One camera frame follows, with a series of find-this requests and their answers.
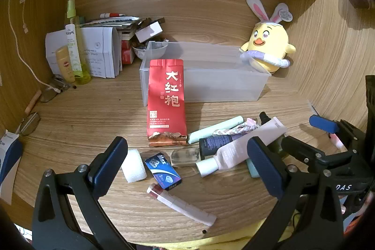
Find pale pink lotion tube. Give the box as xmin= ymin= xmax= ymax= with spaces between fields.
xmin=196 ymin=117 xmax=288 ymax=178

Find yellow chick plush toy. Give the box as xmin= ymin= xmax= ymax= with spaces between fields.
xmin=240 ymin=0 xmax=296 ymax=75

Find white foam tape roll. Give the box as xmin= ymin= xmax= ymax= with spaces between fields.
xmin=121 ymin=149 xmax=147 ymax=183

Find folded white papers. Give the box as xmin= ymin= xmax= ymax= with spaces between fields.
xmin=45 ymin=27 xmax=123 ymax=79

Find small white carton box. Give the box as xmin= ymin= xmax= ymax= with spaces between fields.
xmin=135 ymin=22 xmax=163 ymax=42

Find white tube with green print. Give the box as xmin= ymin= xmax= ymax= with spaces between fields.
xmin=65 ymin=24 xmax=83 ymax=78

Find red tea packet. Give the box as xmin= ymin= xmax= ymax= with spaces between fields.
xmin=146 ymin=59 xmax=188 ymax=146

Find white cable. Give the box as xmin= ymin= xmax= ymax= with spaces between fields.
xmin=7 ymin=0 xmax=63 ymax=92

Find stack of leaflets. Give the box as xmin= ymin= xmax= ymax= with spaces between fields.
xmin=79 ymin=16 xmax=141 ymax=28

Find small blue carton box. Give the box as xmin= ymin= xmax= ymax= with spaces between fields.
xmin=144 ymin=152 xmax=181 ymax=190

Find orange sunscreen tube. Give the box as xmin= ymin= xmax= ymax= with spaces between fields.
xmin=55 ymin=45 xmax=76 ymax=83

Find blue white box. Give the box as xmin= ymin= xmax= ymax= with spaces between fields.
xmin=0 ymin=130 xmax=23 ymax=205

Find dark brown packet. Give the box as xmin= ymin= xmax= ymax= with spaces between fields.
xmin=141 ymin=16 xmax=165 ymax=31

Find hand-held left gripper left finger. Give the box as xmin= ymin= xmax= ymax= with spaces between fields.
xmin=32 ymin=136 xmax=129 ymax=250

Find green spray bottle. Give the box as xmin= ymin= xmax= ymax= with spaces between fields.
xmin=65 ymin=0 xmax=92 ymax=85

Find mint green tube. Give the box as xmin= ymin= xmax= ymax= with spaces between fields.
xmin=187 ymin=116 xmax=244 ymax=144

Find dark tube with black cap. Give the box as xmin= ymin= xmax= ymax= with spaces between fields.
xmin=199 ymin=134 xmax=252 ymax=157

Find eyeglasses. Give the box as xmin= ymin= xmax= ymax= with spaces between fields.
xmin=16 ymin=87 xmax=62 ymax=136

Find small pink white object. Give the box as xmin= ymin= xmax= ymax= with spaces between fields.
xmin=330 ymin=134 xmax=345 ymax=149

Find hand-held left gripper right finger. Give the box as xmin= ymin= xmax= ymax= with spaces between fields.
xmin=243 ymin=136 xmax=345 ymax=250

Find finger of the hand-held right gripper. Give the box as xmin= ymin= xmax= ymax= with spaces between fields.
xmin=281 ymin=135 xmax=352 ymax=169
xmin=309 ymin=115 xmax=367 ymax=151

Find clear plastic storage box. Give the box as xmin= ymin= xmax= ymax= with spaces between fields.
xmin=139 ymin=41 xmax=271 ymax=106

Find stack of red books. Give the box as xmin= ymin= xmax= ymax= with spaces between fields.
xmin=121 ymin=32 xmax=136 ymax=64

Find wooden stick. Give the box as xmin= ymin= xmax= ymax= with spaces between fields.
xmin=25 ymin=90 xmax=42 ymax=115

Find pink white lipstick tube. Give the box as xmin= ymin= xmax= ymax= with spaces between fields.
xmin=147 ymin=183 xmax=217 ymax=226

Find pink white braided hair tie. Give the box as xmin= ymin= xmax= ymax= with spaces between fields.
xmin=215 ymin=118 xmax=260 ymax=136

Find white bowl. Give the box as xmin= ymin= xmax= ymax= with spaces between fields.
xmin=132 ymin=42 xmax=169 ymax=61

